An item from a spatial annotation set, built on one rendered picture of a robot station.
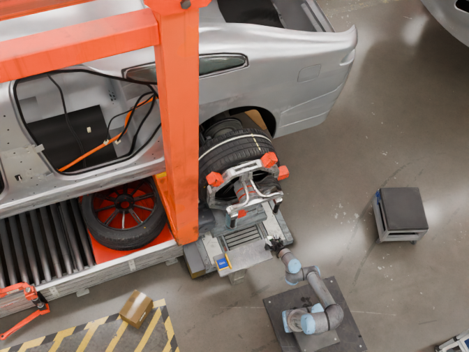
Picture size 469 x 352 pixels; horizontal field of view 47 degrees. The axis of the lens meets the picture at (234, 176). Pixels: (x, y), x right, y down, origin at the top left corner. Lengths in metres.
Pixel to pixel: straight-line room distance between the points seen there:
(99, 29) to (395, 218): 3.15
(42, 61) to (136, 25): 0.38
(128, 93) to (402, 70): 3.12
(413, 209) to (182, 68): 2.86
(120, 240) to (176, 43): 2.20
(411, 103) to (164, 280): 3.08
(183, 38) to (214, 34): 1.13
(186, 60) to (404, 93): 3.82
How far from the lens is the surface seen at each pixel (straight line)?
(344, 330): 4.24
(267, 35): 3.54
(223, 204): 4.11
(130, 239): 4.16
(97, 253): 4.40
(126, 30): 2.21
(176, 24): 2.21
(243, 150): 3.71
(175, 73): 2.42
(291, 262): 3.68
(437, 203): 5.29
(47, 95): 4.42
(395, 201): 4.74
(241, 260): 4.12
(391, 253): 4.91
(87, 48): 2.22
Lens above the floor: 4.28
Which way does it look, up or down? 60 degrees down
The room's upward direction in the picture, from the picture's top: 7 degrees clockwise
